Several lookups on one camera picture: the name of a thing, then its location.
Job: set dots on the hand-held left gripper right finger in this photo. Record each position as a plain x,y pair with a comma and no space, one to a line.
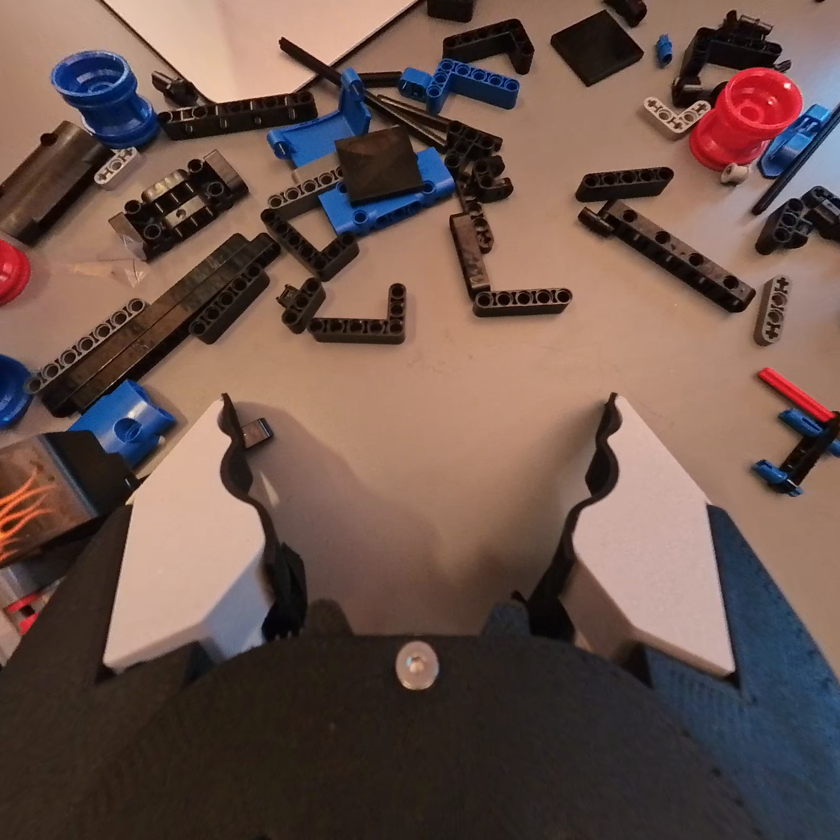
649,558

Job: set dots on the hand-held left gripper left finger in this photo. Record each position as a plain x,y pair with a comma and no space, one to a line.
190,558

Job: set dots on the blue toy pin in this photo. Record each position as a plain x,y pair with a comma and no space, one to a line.
768,471
797,420

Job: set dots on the partly built toy brick model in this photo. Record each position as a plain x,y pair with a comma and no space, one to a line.
39,499

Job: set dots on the black thin beam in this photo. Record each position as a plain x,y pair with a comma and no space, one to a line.
810,449

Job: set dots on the red toy axle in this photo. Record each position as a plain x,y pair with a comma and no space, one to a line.
794,392

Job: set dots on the small toy connectors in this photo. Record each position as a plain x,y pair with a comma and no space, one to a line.
663,49

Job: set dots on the grey desk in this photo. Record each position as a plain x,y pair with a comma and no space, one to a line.
426,407

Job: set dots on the blue curved panel piece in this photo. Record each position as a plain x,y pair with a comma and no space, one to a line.
124,426

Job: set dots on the grey small connector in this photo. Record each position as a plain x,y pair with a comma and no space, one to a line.
773,308

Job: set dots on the small clear toy piece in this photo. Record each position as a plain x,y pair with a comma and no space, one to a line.
111,269

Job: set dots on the scattered black toy beams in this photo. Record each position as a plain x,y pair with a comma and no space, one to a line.
682,256

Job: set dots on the red toy wheel hub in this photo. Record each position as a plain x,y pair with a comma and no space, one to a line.
748,115
13,272

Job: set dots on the blue toy panel piece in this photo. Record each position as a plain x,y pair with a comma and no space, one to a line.
380,213
308,134

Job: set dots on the light grey angled beam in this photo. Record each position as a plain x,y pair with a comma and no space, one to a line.
676,118
117,164

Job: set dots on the black curved panel piece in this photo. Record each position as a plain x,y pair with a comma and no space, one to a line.
46,177

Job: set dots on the long black axle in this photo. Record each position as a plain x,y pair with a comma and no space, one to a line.
797,161

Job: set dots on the black square panel piece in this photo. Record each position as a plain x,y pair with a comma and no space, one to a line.
377,164
596,47

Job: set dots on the small blue curved panel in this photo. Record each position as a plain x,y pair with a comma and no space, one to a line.
794,141

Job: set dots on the blue angled beam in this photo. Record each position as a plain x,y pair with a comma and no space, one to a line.
472,82

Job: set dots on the white rounded board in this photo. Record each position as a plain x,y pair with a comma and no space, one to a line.
262,39

